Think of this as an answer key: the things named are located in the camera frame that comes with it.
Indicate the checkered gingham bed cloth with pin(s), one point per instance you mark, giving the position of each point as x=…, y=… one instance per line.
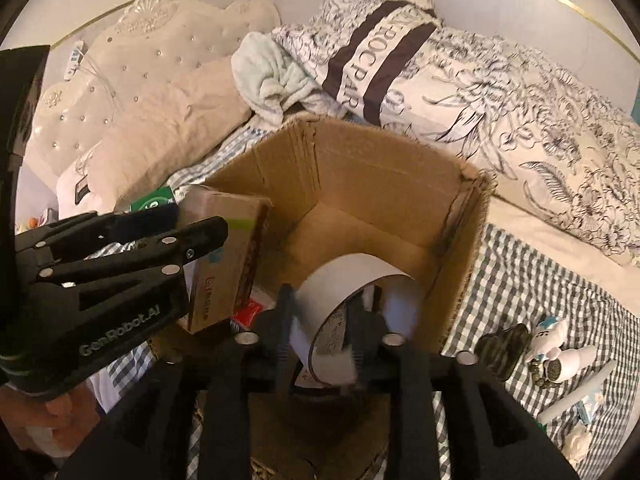
x=513, y=283

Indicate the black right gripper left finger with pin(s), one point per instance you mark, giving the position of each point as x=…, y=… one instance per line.
x=194, y=412

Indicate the crumpled white tissue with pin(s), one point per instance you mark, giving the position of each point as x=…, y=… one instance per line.
x=577, y=444

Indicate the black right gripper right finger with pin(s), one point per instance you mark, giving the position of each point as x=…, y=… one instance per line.
x=489, y=434

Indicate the beige tufted headboard cushion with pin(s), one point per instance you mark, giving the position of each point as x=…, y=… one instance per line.
x=153, y=42

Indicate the brown cardboard box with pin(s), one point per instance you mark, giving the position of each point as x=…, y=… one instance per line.
x=337, y=188

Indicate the white plush toy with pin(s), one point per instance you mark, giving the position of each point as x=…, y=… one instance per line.
x=547, y=339

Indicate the white lint remover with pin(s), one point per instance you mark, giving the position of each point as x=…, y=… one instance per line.
x=565, y=365

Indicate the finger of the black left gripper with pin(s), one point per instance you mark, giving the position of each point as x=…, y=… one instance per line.
x=174, y=248
x=81, y=236

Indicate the green 999 medicine box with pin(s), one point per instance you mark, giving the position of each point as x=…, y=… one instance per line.
x=159, y=197

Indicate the white tape roll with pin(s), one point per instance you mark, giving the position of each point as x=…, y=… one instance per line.
x=319, y=329

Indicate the beige pillow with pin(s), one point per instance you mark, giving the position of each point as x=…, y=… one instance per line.
x=171, y=128

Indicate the floral patterned duvet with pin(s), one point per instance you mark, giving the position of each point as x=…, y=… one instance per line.
x=558, y=148

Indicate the brown medicine box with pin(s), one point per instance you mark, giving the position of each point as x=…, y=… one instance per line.
x=221, y=281

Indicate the white plastic tube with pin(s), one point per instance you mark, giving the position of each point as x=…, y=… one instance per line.
x=591, y=383

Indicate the left hand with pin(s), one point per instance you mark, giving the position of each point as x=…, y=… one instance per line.
x=70, y=417

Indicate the light green towel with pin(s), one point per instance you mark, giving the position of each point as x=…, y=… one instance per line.
x=272, y=83

